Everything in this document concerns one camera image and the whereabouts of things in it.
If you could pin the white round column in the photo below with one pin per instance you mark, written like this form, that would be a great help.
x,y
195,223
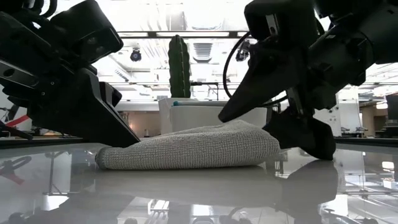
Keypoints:
x,y
336,124

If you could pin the black aluminium station frame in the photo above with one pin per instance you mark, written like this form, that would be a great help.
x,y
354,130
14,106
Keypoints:
x,y
46,141

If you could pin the small red object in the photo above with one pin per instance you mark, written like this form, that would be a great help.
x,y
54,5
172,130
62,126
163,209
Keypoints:
x,y
17,120

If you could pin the pale teal microfiber towel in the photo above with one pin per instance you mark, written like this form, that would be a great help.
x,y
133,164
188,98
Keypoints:
x,y
202,103

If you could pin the white hexagonal plant pot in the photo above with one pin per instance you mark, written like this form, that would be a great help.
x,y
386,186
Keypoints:
x,y
163,118

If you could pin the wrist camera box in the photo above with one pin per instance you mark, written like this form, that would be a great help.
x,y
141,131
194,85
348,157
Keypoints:
x,y
87,34
280,18

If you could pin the black angled panel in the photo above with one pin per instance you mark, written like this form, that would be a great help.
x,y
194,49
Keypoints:
x,y
12,112

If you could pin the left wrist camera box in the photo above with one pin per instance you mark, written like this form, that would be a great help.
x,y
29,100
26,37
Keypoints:
x,y
87,34

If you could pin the grey microfiber towel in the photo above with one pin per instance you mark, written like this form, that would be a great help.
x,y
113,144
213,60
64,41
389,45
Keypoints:
x,y
192,149

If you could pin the black monitor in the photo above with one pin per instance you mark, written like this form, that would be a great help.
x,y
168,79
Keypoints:
x,y
392,105

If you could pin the black ceiling spotlight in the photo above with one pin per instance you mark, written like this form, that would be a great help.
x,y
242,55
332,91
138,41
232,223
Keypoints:
x,y
241,55
136,55

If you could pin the white plastic bin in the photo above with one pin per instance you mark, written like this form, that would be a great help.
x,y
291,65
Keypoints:
x,y
192,118

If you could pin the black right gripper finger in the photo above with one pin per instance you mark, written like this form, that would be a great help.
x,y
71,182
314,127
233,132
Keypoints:
x,y
304,137
267,81

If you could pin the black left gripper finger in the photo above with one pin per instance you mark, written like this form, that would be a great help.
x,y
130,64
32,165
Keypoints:
x,y
110,93
87,115

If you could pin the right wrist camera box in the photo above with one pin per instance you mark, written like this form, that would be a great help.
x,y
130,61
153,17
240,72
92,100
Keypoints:
x,y
280,18

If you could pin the green cactus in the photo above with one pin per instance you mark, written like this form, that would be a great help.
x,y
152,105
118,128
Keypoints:
x,y
179,68

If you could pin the silver ceiling duct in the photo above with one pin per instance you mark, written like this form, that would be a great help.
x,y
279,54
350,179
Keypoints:
x,y
202,51

